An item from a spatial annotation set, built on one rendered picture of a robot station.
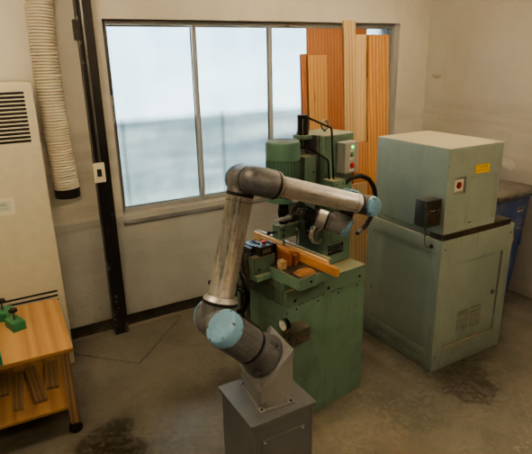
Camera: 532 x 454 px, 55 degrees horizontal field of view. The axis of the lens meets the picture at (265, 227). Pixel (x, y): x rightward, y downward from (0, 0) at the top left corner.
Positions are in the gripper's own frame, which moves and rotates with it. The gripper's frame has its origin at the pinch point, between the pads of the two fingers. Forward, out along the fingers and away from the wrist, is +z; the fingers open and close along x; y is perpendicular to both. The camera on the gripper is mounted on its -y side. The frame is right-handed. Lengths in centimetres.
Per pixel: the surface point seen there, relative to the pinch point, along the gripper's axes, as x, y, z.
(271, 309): 52, -19, -12
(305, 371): 79, -31, -39
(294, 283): 33.1, 0.4, -20.3
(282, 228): 10.7, -17.7, -3.7
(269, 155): -21.4, -3.7, 12.4
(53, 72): -31, -29, 154
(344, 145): -39.4, -17.2, -19.8
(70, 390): 126, -4, 71
